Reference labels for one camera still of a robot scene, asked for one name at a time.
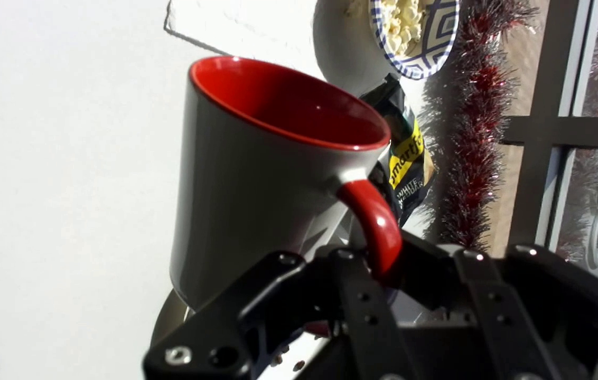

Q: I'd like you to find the blue patterned bowl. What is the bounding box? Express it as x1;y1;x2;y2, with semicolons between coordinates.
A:
367;0;466;83

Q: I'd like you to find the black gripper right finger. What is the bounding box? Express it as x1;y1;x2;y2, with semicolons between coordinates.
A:
451;241;598;380

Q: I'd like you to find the red tinsel garland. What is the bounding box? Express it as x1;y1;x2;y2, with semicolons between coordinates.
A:
420;0;537;253

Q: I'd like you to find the black yellow snack packet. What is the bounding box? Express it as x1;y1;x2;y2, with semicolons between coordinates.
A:
364;72;431;229

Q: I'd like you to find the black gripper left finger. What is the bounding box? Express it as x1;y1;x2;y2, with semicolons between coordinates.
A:
142;246;415;380

